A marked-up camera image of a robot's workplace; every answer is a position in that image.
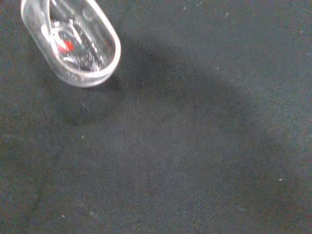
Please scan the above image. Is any black bench cloth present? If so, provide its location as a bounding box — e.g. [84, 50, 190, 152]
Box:
[0, 0, 312, 234]

